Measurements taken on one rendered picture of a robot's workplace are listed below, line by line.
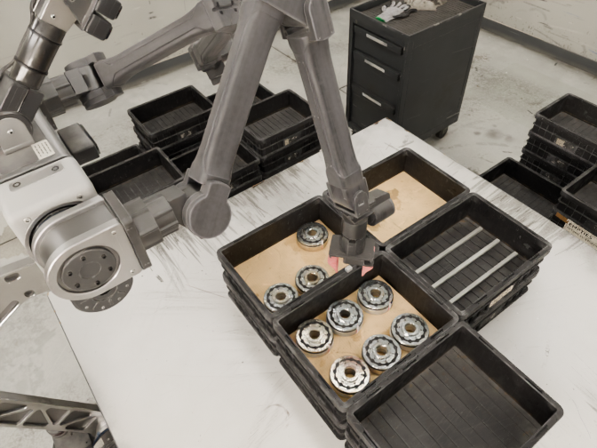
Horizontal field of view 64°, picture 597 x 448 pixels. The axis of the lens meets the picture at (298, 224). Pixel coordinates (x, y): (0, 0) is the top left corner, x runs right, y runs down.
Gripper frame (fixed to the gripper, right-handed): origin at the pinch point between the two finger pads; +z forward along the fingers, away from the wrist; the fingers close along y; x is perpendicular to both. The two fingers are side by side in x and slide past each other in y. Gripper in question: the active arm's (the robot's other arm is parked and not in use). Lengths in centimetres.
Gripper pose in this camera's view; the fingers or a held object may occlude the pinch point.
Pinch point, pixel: (349, 270)
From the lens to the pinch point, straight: 119.2
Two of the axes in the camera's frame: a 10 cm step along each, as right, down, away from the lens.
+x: -1.7, 7.2, -6.7
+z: 0.2, 6.9, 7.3
